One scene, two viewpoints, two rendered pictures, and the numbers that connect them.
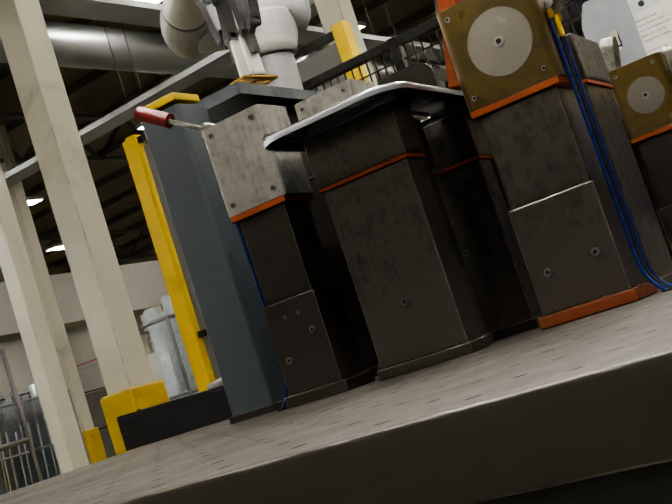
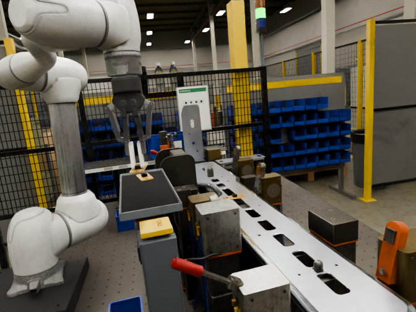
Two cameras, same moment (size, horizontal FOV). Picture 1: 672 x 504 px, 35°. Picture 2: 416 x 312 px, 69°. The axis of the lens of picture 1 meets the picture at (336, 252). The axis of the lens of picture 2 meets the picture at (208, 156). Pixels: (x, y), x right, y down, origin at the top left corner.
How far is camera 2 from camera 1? 1.30 m
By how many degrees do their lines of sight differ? 47
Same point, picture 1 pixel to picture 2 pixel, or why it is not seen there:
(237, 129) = (272, 297)
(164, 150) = (156, 268)
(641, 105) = (270, 194)
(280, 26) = (75, 90)
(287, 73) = (74, 115)
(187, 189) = (169, 295)
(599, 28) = (187, 117)
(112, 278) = not seen: outside the picture
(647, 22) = not seen: hidden behind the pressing
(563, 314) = not seen: outside the picture
